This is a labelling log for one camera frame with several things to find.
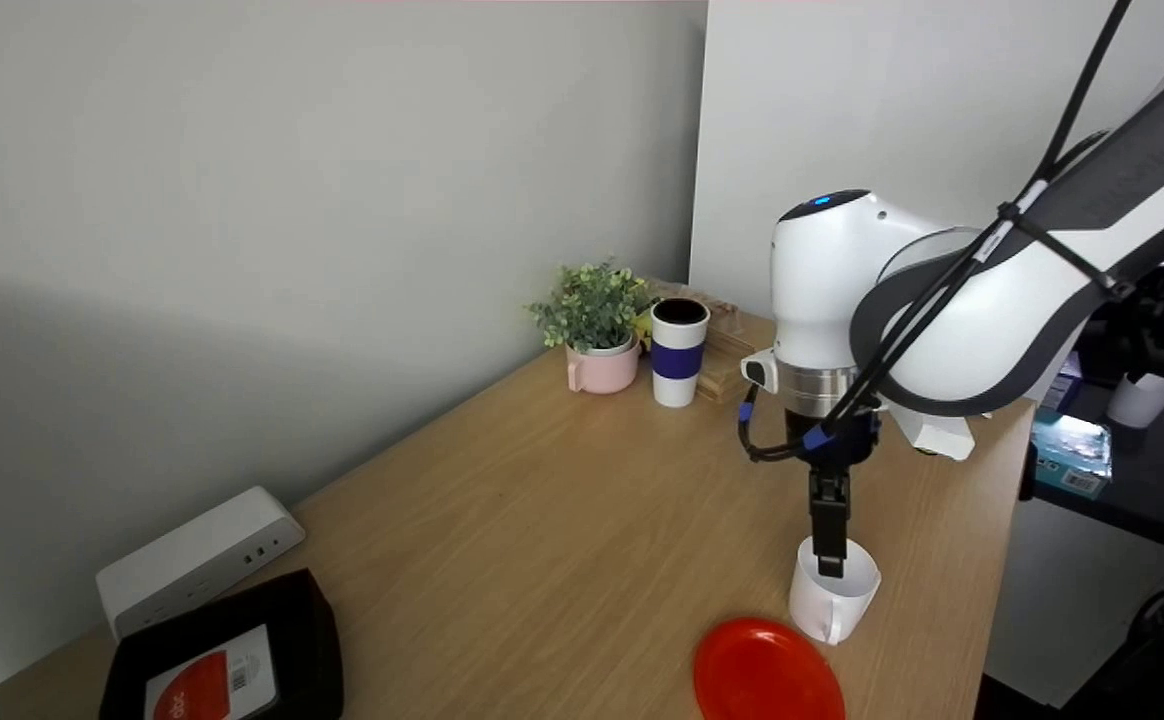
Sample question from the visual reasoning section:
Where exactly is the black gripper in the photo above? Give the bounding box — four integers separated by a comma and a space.
782, 404, 884, 582

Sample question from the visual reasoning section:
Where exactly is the white mug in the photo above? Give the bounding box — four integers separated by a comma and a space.
782, 531, 884, 651

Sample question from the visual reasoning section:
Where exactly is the red plate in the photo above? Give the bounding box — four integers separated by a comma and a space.
687, 617, 848, 720

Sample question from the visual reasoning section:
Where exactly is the wooden coaster stack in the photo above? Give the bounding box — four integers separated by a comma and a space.
697, 333, 759, 404

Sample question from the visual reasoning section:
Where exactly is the white cup with blue sleeve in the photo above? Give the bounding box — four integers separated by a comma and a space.
644, 297, 715, 410

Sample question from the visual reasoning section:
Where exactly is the blue tissue pack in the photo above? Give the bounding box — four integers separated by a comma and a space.
1026, 410, 1121, 504

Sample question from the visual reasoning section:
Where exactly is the black side desk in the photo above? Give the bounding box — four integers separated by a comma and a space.
1020, 380, 1164, 559

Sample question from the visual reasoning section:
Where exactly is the green plant in pink pot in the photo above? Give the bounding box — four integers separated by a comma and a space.
523, 261, 660, 398

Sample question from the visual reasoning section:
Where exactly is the white paper cup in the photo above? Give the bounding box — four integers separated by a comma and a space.
1105, 367, 1164, 435

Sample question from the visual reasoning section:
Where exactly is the black tray with red card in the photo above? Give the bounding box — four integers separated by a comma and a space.
95, 566, 348, 720

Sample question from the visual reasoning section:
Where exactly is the white rectangular box device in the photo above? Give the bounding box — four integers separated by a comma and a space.
91, 484, 308, 642

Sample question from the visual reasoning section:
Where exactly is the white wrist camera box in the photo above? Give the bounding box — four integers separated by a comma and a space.
884, 397, 985, 468

